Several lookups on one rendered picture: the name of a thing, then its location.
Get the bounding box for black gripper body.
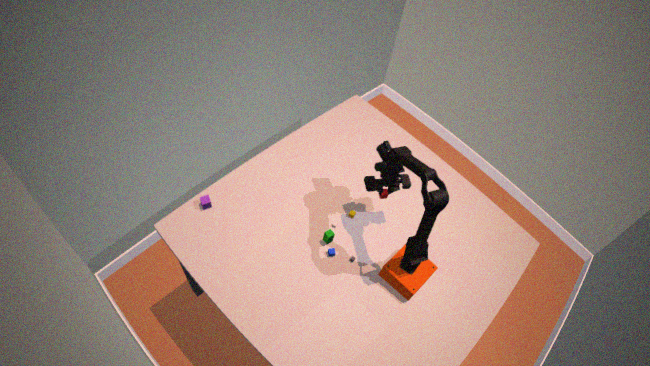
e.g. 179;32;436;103
364;167;412;192

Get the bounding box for small purple block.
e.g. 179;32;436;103
199;194;212;210

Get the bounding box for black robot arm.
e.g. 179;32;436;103
374;141;450;275

